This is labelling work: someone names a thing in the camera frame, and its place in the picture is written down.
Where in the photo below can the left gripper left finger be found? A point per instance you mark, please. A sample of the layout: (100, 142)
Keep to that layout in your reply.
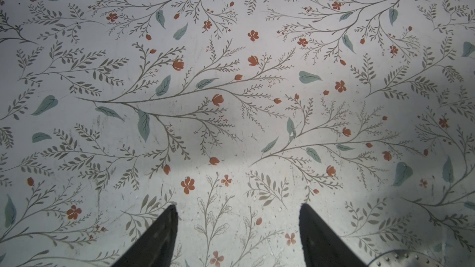
(155, 246)

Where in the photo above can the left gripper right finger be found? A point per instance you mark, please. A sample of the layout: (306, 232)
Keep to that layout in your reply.
(322, 247)

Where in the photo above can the perforated metal ring disc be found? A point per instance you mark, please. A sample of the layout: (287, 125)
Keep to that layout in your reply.
(404, 258)

